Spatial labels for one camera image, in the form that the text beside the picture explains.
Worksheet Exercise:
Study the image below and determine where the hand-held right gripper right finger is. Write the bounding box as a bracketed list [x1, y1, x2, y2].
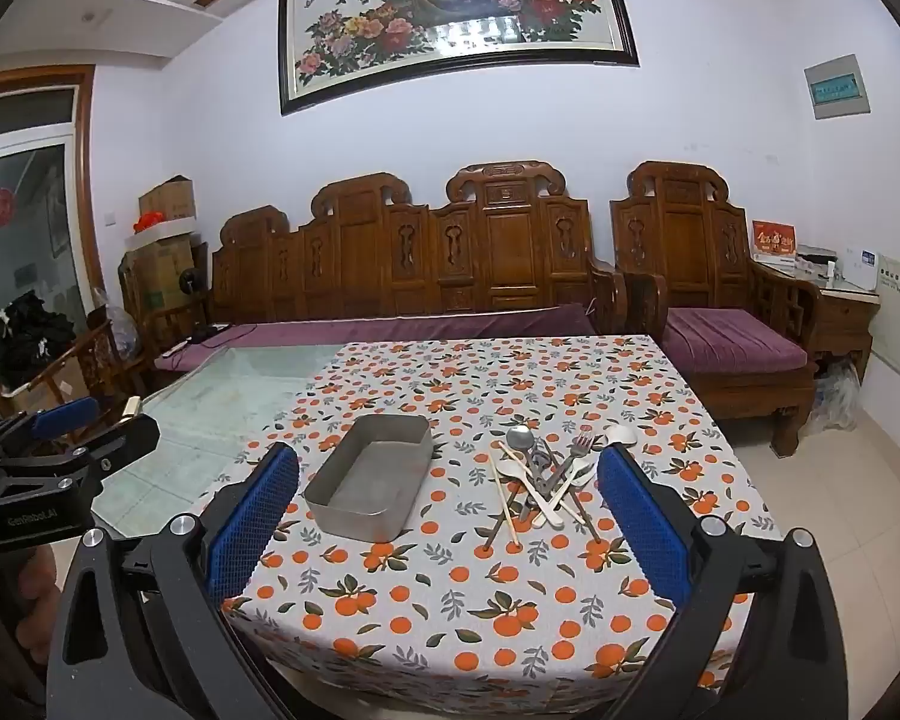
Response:
[596, 444, 848, 720]

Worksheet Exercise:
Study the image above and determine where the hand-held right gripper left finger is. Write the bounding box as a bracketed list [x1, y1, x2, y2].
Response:
[45, 442, 301, 720]

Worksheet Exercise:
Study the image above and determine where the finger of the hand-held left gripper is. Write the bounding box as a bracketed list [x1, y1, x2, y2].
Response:
[0, 412, 162, 497]
[0, 396, 104, 467]

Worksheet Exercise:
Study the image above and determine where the metal fork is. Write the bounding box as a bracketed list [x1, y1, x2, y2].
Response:
[517, 429, 597, 522]

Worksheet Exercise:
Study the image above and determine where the rectangular metal tray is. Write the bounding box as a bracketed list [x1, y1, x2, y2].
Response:
[304, 414, 434, 542]

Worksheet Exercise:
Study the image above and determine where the person's left hand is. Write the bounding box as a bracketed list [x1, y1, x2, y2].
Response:
[0, 544, 61, 666]

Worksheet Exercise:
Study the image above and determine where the plain wooden chair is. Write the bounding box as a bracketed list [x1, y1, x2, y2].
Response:
[60, 292, 211, 406]

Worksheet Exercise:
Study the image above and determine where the pile of dark clothes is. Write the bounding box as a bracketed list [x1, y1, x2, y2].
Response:
[0, 292, 76, 383]

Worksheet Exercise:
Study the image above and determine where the crumpled plastic bag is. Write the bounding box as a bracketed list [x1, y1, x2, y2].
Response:
[90, 286, 140, 357]

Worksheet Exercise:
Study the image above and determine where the large brown cardboard box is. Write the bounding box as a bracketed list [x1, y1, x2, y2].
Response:
[120, 236, 203, 316]

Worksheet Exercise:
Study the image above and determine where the square purple armchair cushion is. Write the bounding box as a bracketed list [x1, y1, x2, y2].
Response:
[664, 307, 809, 376]

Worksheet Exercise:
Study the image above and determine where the orange print tablecloth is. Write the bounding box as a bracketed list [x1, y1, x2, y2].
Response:
[195, 334, 785, 717]

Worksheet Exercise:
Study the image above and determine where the white flat box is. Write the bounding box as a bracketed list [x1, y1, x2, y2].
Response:
[125, 216, 198, 248]

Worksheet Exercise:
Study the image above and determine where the clear plastic bag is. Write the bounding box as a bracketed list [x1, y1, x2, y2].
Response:
[802, 360, 863, 436]

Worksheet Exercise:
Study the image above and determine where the long purple sofa cushion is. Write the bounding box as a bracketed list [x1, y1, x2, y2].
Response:
[154, 305, 597, 372]

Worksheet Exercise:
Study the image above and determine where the small brown cardboard box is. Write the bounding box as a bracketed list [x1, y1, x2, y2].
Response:
[139, 176, 196, 222]

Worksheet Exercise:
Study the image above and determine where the wooden side table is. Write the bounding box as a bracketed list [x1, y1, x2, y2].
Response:
[750, 255, 882, 383]

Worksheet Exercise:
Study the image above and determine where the carved wooden armchair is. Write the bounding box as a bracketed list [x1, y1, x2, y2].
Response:
[610, 160, 822, 458]

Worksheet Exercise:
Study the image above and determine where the carved wooden sofa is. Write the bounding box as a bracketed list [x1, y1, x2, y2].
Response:
[208, 160, 631, 338]

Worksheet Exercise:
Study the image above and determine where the red desk calendar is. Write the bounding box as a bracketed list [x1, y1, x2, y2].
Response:
[751, 220, 798, 260]

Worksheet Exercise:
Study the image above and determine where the grey flat box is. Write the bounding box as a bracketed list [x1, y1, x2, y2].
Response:
[795, 246, 841, 275]

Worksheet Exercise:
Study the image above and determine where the white box device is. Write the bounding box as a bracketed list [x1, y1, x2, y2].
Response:
[844, 246, 882, 290]

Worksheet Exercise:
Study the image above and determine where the framed peacock flower painting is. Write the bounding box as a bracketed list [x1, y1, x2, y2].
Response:
[277, 0, 641, 117]

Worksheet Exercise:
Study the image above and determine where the glass door with wooden frame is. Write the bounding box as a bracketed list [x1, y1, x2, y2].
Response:
[0, 64, 106, 406]

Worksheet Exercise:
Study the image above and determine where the white wall panel cover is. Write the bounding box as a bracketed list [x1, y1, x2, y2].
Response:
[866, 255, 900, 376]

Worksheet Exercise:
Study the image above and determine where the grey wall electrical panel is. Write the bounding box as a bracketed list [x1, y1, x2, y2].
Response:
[804, 54, 871, 119]

